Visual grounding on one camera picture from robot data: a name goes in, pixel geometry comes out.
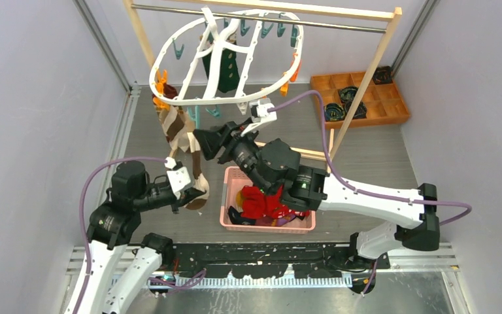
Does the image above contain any rolled dark sock in tray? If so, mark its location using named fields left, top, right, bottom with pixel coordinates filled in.
left=337, top=86, right=358, bottom=104

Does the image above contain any green sock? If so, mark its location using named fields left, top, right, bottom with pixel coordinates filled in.
left=202, top=33, right=240, bottom=93

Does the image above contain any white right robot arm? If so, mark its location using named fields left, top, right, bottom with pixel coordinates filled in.
left=193, top=119, right=440, bottom=269

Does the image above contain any wooden clothes rack frame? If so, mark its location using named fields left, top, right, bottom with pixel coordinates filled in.
left=123, top=0, right=403, bottom=164

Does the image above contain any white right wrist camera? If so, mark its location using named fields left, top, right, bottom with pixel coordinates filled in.
left=241, top=97, right=277, bottom=135

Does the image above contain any striped beige maroon sock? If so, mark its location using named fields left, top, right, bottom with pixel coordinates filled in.
left=152, top=96, right=200, bottom=154

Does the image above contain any white oval clip hanger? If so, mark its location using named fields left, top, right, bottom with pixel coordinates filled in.
left=148, top=7, right=305, bottom=107

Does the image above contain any orange wooden divided tray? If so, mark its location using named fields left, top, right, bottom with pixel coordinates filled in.
left=310, top=72, right=410, bottom=129

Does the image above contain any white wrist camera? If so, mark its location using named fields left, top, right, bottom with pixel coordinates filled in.
left=241, top=97, right=277, bottom=135
left=165, top=157, right=192, bottom=200

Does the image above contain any pink perforated plastic basket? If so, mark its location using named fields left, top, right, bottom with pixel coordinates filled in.
left=219, top=166, right=316, bottom=234

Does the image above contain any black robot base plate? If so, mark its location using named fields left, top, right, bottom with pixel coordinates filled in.
left=149, top=242, right=390, bottom=279

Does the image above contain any navy santa sock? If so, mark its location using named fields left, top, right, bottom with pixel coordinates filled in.
left=227, top=206, right=256, bottom=226

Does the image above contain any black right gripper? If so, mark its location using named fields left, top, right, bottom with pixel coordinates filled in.
left=192, top=117, right=272, bottom=195

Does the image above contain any plain red sock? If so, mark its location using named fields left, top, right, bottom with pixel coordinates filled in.
left=240, top=186, right=289, bottom=219

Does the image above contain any metal hanging rod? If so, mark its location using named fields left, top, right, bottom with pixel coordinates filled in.
left=131, top=4, right=386, bottom=34

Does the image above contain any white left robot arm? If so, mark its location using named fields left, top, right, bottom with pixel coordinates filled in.
left=65, top=157, right=210, bottom=313

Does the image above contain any beige brown block sock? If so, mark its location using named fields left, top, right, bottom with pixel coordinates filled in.
left=187, top=132, right=210, bottom=199

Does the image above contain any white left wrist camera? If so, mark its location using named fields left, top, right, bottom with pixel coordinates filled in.
left=165, top=157, right=192, bottom=200

